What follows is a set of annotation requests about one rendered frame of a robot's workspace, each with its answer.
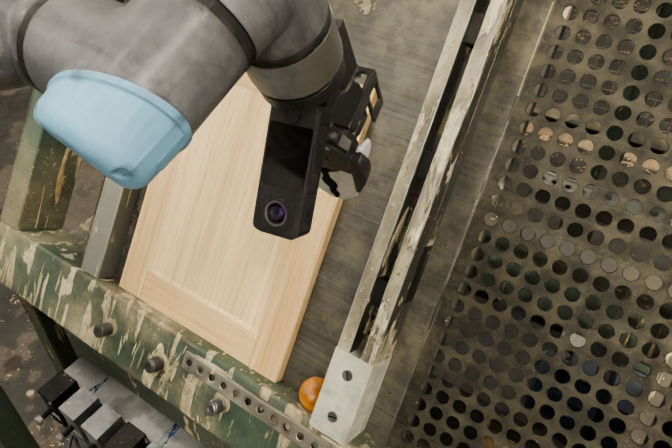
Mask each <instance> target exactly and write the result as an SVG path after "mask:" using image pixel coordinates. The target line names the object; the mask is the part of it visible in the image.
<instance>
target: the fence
mask: <svg viewBox="0 0 672 448"><path fill-rule="evenodd" d="M139 189H140V188H139ZM139 189H127V188H124V187H122V186H120V185H118V184H116V183H115V182H114V181H112V180H111V179H109V178H108V177H106V179H105V183H104V186H103V190H102V193H101V197H100V201H99V204H98V208H97V212H96V215H95V219H94V222H93V226H92V230H91V233H90V237H89V240H88V244H87V248H86V251H85V255H84V258H83V262H82V266H81V269H82V270H84V271H86V272H87V273H89V274H90V275H92V276H93V277H95V278H97V279H102V278H110V277H114V276H115V273H116V269H117V266H118V262H119V259H120V255H121V252H122V248H123V245H124V241H125V238H126V234H127V231H128V227H129V224H130V221H131V217H132V214H133V210H134V207H135V203H136V200H137V196H138V193H139Z"/></svg>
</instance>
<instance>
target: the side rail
mask: <svg viewBox="0 0 672 448"><path fill-rule="evenodd" d="M116 1H119V2H121V3H124V0H116ZM42 95H43V94H42V93H41V92H39V91H38V90H36V89H35V88H33V91H32V95H31V99H30V103H29V107H28V111H27V115H26V119H25V123H24V127H23V131H22V135H21V139H20V143H19V147H18V151H17V155H16V159H15V163H14V167H13V171H12V175H11V179H10V183H9V187H8V191H7V195H6V199H5V203H4V207H3V211H2V215H1V221H3V222H4V223H6V224H7V225H9V226H11V227H12V228H14V229H15V230H21V229H31V228H38V229H61V228H63V225H64V222H65V218H66V214H67V210H68V207H69V203H70V199H71V196H72V192H73V188H74V184H75V181H76V177H77V173H78V170H79V166H80V162H81V157H79V156H78V155H77V154H75V153H74V152H73V151H71V150H70V149H69V148H67V147H66V146H65V145H64V144H62V143H61V142H60V141H58V140H57V139H56V138H55V137H53V136H52V135H51V134H50V133H48V132H47V131H46V130H45V129H43V128H42V127H41V126H40V125H39V124H38V123H37V121H36V120H35V117H34V107H35V104H36V103H37V101H38V100H39V99H40V97H41V96H42Z"/></svg>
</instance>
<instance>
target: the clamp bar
mask: <svg viewBox="0 0 672 448"><path fill-rule="evenodd" d="M523 1H524V0H460V3H459V5H458V8H457V11H456V14H455V17H454V20H453V22H452V25H451V28H450V31H449V34H448V36H447V39H446V42H445V45H444V48H443V50H442V53H441V56H440V59H439V62H438V65H437V67H436V70H435V73H434V76H433V79H432V81H431V84H430V87H429V90H428V93H427V95H426V98H425V101H424V104H423V107H422V109H421V112H420V115H419V118H418V121H417V124H416V126H415V129H414V132H413V135H412V138H411V140H410V143H409V146H408V149H407V152H406V154H405V157H404V160H403V163H402V166H401V169H400V171H399V174H398V177H397V180H396V183H395V185H394V188H393V191H392V194H391V197H390V199H389V202H388V205H387V208H386V211H385V214H384V216H383V219H382V222H381V225H380V228H379V230H378V233H377V236H376V239H375V242H374V244H373V247H372V250H371V253H370V256H369V258H368V261H367V264H366V267H365V270H364V273H363V275H362V278H361V281H360V284H359V287H358V289H357V292H356V295H355V298H354V301H353V303H352V306H351V309H350V312H349V315H348V318H347V320H346V323H345V326H344V329H343V332H342V334H341V337H340V340H339V343H338V346H336V348H335V351H334V354H333V357H332V359H331V362H330V365H329V368H328V371H327V374H326V376H325V379H324V382H323V385H322V388H321V390H320V393H319V396H318V399H317V402H316V404H315V407H314V410H313V413H312V416H311V419H310V421H309V425H311V426H313V427H314V428H316V429H317V430H319V431H320V432H322V433H323V434H325V435H326V436H328V437H330V438H331V439H333V440H334V441H336V442H337V443H339V444H340V445H342V446H345V445H346V444H348V443H349V442H350V441H351V440H352V439H354V438H355V437H356V436H357V435H358V434H360V433H361V432H362V431H363V430H364V429H365V427H366V424H367V422H368V419H369V416H370V414H371V411H372V408H373V406H374V403H375V400H376V398H377V395H378V392H379V390H380V387H381V384H382V381H383V379H384V376H385V373H386V371H387V368H388V365H389V363H390V360H391V357H392V353H393V350H394V347H395V345H396V342H397V339H398V337H399V334H400V331H401V329H402V326H403V323H404V321H405V318H406V315H407V313H408V310H409V307H410V304H411V302H412V300H413V297H414V295H415V292H416V289H417V287H418V284H419V281H420V279H421V276H422V273H423V271H424V268H425V265H426V263H427V260H428V257H429V254H430V252H431V249H432V246H433V243H434V240H435V237H436V235H437V232H438V229H439V227H440V224H441V221H442V219H443V216H444V213H445V211H446V208H447V205H448V203H449V200H450V197H451V194H452V192H453V189H454V186H455V184H456V181H457V178H458V176H459V173H460V170H461V168H462V165H463V162H464V160H465V157H466V154H467V151H468V149H469V146H470V143H471V141H472V138H473V135H474V133H475V130H476V127H477V125H478V122H479V119H480V117H481V114H482V111H483V108H484V106H485V103H486V100H487V98H488V95H489V92H490V90H491V87H492V84H493V82H494V79H495V76H496V74H497V71H498V68H499V65H500V63H501V60H502V57H503V55H504V52H505V49H506V47H507V44H508V41H509V39H510V36H511V33H512V31H513V28H514V25H515V22H516V20H517V17H518V14H519V12H520V9H521V6H522V4H523Z"/></svg>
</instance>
